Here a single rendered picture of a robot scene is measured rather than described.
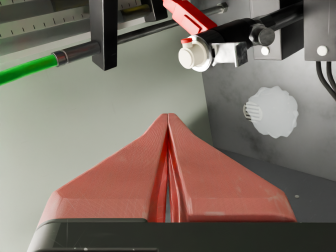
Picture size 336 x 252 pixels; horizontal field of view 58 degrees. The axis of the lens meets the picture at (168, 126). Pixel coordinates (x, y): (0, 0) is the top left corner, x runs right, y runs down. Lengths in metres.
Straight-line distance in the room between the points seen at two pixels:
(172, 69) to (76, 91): 0.20
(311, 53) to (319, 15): 0.04
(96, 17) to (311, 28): 0.24
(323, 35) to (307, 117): 0.24
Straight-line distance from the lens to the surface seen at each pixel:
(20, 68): 0.37
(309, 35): 0.36
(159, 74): 0.58
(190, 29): 0.27
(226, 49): 0.22
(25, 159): 0.48
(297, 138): 0.60
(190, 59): 0.23
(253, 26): 0.27
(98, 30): 0.40
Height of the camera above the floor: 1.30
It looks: 35 degrees down
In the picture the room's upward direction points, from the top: 120 degrees counter-clockwise
